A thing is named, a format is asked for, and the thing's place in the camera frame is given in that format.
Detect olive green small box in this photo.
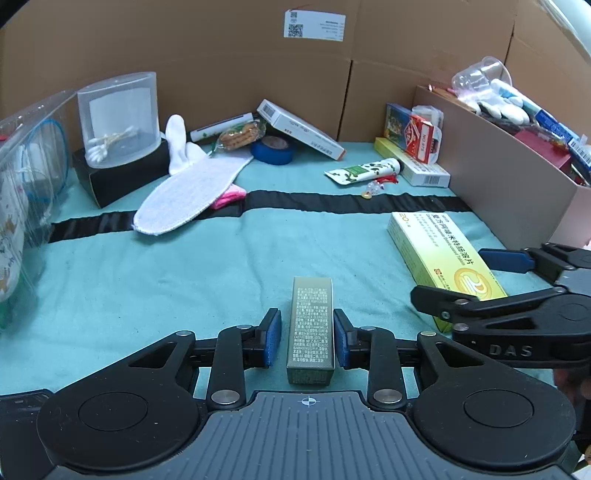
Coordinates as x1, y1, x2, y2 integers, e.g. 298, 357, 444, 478
287, 277, 335, 386

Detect yellow green medicine box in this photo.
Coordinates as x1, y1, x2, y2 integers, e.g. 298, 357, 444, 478
386, 210, 509, 335

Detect pink storage bin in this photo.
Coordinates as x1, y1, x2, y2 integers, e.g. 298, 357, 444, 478
415, 86, 590, 249

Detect teal table cloth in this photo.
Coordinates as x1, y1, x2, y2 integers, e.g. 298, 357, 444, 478
0, 140, 569, 398

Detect long white yellow box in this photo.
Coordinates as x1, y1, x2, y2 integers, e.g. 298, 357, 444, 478
374, 137, 451, 188

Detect pink cloth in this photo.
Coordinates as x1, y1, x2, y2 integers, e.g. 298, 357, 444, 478
211, 184, 246, 210

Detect red white cigarette box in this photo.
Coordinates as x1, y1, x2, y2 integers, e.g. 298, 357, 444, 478
404, 114, 443, 164

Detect small bead charm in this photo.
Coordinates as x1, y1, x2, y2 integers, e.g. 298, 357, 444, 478
361, 175, 398, 200

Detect white work gloves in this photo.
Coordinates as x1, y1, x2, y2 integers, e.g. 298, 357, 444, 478
477, 79, 531, 126

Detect white shoe insole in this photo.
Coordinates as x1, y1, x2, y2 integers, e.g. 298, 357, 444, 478
132, 149, 253, 236

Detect white green cream tube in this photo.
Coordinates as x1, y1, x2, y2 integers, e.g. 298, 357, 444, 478
325, 158, 401, 186

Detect blue picture box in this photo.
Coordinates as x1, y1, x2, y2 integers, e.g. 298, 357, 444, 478
384, 103, 412, 144

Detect clear plastic cup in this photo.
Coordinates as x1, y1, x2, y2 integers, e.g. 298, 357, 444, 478
452, 56, 513, 93

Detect blue tape roll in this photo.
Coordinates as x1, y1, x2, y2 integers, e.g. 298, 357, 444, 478
250, 135, 294, 166

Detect white sock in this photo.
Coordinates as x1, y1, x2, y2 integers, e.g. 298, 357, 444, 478
164, 114, 207, 176

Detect black box under cylinder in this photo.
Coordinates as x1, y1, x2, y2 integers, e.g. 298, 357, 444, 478
72, 139, 169, 208

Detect packaged cookie snack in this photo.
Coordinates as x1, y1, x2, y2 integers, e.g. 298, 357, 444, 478
215, 119, 266, 151

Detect white green flat box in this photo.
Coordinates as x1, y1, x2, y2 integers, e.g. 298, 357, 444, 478
188, 112, 253, 142

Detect white angled medicine box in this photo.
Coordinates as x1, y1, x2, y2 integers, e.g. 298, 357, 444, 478
256, 99, 346, 161

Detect clear cotton swab cylinder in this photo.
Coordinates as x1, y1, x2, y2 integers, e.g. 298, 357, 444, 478
77, 72, 161, 169

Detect large brown cardboard box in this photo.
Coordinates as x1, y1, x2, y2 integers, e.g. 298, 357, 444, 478
1, 1, 590, 141

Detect patterned cloth bag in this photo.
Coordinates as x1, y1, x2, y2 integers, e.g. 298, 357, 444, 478
0, 171, 28, 302

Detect clear plastic tray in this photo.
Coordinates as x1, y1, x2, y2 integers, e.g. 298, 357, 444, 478
1, 90, 74, 329

